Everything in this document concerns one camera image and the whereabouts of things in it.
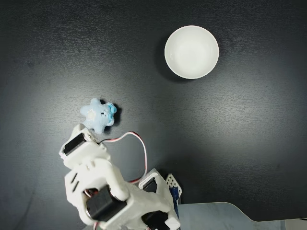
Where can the skyblue plush doll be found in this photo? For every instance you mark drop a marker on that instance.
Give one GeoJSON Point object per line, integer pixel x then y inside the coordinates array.
{"type": "Point", "coordinates": [98, 115]}

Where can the white bowl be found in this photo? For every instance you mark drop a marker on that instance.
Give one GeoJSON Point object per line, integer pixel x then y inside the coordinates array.
{"type": "Point", "coordinates": [192, 51]}

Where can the blue table clamp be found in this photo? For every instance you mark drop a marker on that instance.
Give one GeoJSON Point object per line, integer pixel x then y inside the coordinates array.
{"type": "Point", "coordinates": [176, 191]}

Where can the grey cloth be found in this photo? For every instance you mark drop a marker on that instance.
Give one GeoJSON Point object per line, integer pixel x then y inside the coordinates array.
{"type": "Point", "coordinates": [216, 215]}

